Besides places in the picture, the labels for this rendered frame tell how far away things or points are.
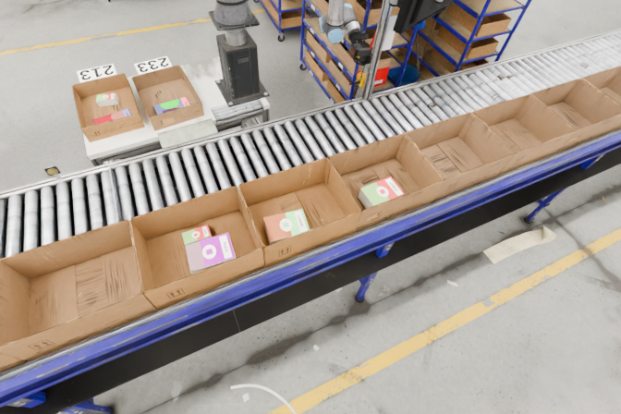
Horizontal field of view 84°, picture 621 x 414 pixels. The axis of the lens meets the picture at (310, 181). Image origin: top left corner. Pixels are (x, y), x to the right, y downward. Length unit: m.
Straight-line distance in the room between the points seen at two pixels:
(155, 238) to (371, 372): 1.37
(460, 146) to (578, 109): 0.83
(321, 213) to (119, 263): 0.79
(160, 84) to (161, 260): 1.25
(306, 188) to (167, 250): 0.62
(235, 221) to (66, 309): 0.64
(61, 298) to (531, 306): 2.50
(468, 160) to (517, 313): 1.15
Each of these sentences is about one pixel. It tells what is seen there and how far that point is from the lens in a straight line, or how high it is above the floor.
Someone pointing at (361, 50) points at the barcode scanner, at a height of 1.08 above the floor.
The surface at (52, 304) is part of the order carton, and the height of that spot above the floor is 0.89.
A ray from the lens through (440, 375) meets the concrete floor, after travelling 2.32.
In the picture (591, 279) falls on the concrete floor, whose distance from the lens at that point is 3.07.
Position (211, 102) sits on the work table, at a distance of 2.19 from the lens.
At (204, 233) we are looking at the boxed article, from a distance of 1.41.
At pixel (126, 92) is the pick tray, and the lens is 2.38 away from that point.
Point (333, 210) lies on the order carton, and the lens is 1.50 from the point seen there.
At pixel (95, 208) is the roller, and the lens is 1.86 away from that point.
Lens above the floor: 2.14
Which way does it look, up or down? 53 degrees down
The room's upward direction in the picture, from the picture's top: 6 degrees clockwise
